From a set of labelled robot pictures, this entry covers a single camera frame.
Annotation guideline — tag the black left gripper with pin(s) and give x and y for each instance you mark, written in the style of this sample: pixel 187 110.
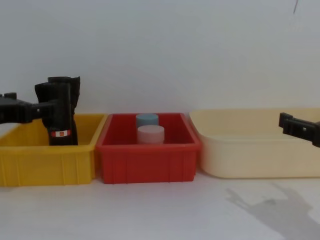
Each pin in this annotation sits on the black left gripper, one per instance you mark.
pixel 10 110

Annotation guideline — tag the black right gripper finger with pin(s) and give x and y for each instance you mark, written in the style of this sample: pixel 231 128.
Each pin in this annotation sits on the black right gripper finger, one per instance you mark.
pixel 297 128

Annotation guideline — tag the black bag roll with label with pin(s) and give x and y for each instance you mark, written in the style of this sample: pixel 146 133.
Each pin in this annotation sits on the black bag roll with label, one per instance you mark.
pixel 62 122

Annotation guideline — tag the yellow plastic bin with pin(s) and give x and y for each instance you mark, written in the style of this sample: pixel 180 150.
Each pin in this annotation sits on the yellow plastic bin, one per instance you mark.
pixel 50 165

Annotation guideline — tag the cream plastic tub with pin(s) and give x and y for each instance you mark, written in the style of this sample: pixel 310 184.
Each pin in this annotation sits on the cream plastic tub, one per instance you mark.
pixel 250 160

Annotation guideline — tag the blue cylinder block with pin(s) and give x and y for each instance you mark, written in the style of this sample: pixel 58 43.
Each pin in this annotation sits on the blue cylinder block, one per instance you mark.
pixel 147 120

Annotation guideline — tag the pink cylinder block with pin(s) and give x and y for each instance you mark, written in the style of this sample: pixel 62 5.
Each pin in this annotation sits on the pink cylinder block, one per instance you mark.
pixel 150 135

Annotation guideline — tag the red plastic bin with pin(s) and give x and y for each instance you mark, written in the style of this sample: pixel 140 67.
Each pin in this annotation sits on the red plastic bin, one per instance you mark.
pixel 150 162

